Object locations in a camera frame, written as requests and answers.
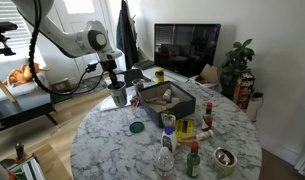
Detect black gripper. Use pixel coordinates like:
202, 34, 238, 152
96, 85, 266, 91
99, 58, 121, 89

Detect silver metal cup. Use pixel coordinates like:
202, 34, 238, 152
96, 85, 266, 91
107, 81, 127, 93

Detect dark storage box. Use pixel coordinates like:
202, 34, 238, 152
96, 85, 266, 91
137, 80, 197, 129

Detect dark grey chair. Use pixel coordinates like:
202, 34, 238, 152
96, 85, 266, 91
120, 68, 145, 88

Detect grey patterned rug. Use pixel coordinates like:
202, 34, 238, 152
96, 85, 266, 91
50, 74, 110, 103

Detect clear drinking glass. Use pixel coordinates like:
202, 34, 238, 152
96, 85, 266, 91
131, 78, 146, 97

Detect white paper sheet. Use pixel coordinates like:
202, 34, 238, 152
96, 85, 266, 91
99, 94, 135, 112

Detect small red wrapper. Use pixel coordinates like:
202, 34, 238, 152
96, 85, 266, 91
130, 95, 141, 108

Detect dark grey flat device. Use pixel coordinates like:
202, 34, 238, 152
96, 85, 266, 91
131, 59, 156, 71

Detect jar with yellow lid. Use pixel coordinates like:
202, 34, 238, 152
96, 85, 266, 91
154, 67, 165, 84

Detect round green lid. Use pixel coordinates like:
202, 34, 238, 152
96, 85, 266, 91
129, 121, 146, 135

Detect small cardboard box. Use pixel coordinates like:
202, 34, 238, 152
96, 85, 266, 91
49, 78, 73, 94

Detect small white bottle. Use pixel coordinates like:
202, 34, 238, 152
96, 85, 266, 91
162, 88, 173, 103

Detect white low cabinet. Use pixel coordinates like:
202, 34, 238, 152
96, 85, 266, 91
131, 64, 223, 93

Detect small glass jar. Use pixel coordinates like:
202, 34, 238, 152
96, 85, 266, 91
160, 111, 177, 128

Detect white door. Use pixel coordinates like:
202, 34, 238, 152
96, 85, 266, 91
53, 0, 121, 83

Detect black flat screen television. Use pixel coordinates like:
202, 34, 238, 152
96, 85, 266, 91
153, 23, 222, 78

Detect white bottle with blue cap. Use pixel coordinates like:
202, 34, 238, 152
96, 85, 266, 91
160, 125, 178, 154

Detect yellow snack package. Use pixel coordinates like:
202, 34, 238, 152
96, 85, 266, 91
174, 118, 196, 141

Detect orange stuffed toy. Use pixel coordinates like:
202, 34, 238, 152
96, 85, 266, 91
1, 62, 50, 88

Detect open brown cardboard box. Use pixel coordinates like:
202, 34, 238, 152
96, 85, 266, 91
193, 63, 220, 86

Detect black low bench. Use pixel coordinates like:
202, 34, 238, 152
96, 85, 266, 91
0, 101, 59, 134

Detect clear plastic water bottle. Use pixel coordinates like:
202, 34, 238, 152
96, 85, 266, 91
156, 146, 176, 180

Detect brown hot sauce bottle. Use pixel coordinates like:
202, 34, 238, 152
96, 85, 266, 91
201, 101, 214, 132

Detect grey couch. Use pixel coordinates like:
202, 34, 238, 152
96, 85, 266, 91
0, 57, 56, 108

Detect small pale lying bottle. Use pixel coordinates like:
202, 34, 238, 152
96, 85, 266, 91
195, 129, 215, 142

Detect wooden pole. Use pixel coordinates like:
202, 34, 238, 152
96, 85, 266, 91
0, 70, 18, 104

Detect green bottle with red cap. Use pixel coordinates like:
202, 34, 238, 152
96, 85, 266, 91
186, 140, 202, 179

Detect small black bottle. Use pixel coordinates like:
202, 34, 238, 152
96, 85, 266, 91
14, 142, 26, 162

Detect stack of books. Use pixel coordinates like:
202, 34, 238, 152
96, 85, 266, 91
6, 154, 46, 180

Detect potted green plant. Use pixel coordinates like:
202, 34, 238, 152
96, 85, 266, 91
220, 38, 256, 100

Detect white window blinds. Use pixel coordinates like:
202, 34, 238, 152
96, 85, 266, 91
0, 0, 35, 64

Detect orange and black game box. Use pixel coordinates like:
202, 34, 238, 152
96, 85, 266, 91
232, 71, 256, 113

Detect open green tin can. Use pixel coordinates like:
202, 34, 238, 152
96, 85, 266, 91
212, 147, 239, 178

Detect black power adapter with cord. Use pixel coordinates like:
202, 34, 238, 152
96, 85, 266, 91
251, 91, 265, 125

